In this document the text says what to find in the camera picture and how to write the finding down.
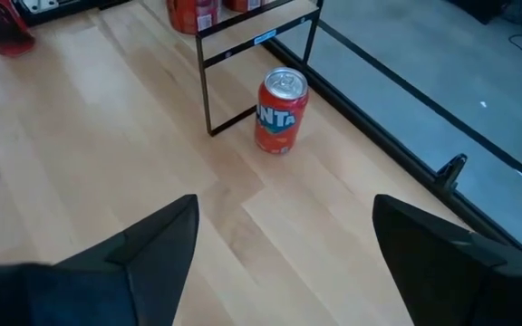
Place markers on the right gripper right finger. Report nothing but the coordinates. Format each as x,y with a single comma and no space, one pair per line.
447,271

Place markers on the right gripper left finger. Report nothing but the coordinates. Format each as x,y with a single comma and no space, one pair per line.
152,271

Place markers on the black clamp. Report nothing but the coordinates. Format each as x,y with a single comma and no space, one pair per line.
451,174

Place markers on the thin black bar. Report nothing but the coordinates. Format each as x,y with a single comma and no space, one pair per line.
424,98

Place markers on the orange Fanta soda can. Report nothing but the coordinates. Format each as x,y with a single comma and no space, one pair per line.
279,117

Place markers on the orange-red soda can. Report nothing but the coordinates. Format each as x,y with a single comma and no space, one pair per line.
188,16

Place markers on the black floor object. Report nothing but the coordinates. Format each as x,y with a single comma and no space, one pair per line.
483,9

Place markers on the red cola can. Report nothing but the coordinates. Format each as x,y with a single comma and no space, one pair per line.
2,31

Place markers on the black table edge frame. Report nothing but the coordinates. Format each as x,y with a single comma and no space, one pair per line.
379,134

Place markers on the black frame wooden shelf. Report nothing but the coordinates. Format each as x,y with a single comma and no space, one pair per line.
261,38

